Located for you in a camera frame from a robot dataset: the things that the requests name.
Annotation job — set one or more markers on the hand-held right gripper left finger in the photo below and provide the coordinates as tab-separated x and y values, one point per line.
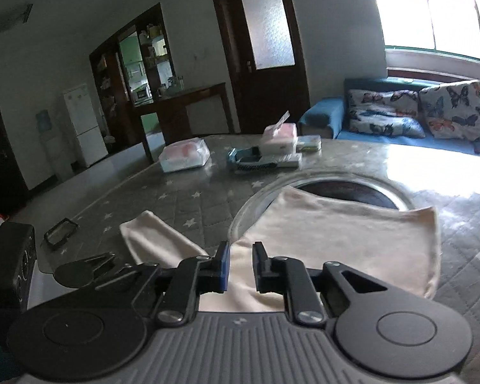
224	266

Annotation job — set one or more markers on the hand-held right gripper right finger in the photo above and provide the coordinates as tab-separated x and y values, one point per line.
260	266

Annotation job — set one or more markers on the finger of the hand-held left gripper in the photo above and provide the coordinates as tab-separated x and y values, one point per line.
98	264

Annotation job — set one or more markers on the cream long-sleeved garment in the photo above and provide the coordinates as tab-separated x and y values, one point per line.
344	244

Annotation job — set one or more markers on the blue black tray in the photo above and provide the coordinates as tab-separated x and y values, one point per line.
284	162

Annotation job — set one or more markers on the round black built-in cooktop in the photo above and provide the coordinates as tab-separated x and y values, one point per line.
344	194

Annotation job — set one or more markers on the dark plain door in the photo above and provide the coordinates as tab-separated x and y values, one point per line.
2	156

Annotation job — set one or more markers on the pink white tissue pack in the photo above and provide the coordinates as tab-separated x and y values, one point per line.
184	156

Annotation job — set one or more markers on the water dispenser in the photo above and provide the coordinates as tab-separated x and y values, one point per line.
50	144

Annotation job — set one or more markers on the pink white tissue box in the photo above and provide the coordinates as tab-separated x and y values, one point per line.
280	138

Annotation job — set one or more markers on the small green white box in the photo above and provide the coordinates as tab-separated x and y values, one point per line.
308	143

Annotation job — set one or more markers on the white refrigerator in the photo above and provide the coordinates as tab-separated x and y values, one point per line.
84	128

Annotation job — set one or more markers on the dark wooden counter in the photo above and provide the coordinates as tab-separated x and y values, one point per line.
192	108

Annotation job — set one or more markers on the blue sofa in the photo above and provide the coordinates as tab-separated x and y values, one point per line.
322	114

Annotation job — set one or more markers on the microwave oven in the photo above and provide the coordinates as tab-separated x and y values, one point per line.
142	94

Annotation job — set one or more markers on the dark wooden shelf cabinet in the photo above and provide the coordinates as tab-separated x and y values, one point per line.
112	80

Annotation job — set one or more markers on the flat butterfly print pillow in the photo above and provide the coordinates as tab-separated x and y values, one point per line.
388	126

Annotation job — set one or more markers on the upright butterfly print pillow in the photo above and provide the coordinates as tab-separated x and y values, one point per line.
380	102

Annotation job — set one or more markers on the dark wooden glass door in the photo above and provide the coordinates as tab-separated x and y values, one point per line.
264	28

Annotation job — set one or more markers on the large butterfly print pillow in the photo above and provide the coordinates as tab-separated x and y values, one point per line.
452	112

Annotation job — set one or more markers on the large window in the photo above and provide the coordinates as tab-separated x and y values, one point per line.
432	8

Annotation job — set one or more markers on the small black rectangular frame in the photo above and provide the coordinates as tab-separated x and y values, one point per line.
50	236

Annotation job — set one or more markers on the wall light fixture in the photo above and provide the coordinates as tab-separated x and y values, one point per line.
6	22

